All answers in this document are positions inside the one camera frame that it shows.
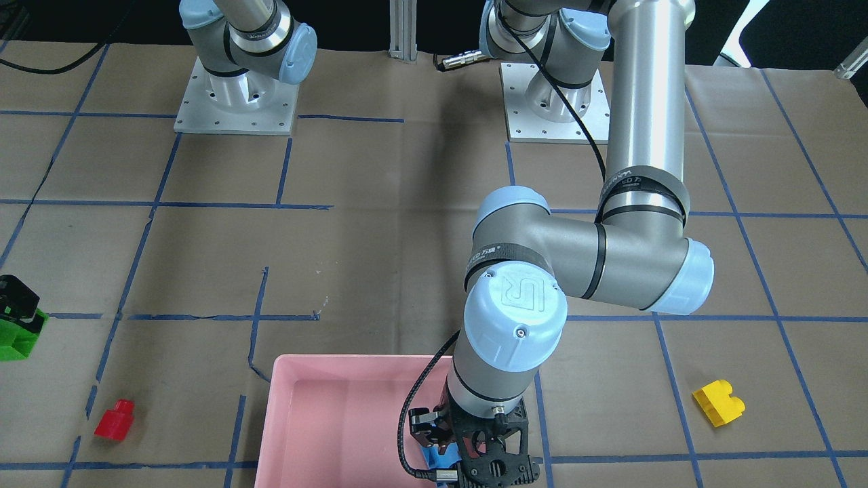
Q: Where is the aluminium frame post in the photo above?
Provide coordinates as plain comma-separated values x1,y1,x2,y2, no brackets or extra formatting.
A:
388,0,418,64

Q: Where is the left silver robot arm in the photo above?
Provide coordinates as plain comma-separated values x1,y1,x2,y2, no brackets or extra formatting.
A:
397,1,714,487

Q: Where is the blue toy block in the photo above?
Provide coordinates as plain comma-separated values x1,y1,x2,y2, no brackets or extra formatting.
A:
420,443,461,469

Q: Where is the yellow toy block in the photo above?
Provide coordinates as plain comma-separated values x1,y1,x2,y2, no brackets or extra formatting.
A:
692,379,746,428

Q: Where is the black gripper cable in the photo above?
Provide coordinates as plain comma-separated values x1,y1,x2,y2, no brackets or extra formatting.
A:
0,0,136,75

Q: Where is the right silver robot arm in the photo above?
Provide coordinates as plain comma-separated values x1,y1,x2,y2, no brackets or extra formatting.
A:
2,1,319,333

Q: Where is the green toy block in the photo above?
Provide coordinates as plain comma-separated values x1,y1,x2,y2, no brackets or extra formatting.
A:
1,308,49,361

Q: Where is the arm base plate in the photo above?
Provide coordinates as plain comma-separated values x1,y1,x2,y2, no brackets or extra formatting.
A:
501,62,610,146
174,59,300,136

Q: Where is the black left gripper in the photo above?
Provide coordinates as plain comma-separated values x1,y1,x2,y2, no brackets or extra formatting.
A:
408,399,540,487

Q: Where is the red toy block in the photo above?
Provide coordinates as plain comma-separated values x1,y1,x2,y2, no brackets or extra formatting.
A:
94,399,134,442

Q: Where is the pink plastic box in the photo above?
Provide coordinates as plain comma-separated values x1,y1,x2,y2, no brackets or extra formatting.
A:
255,353,431,487

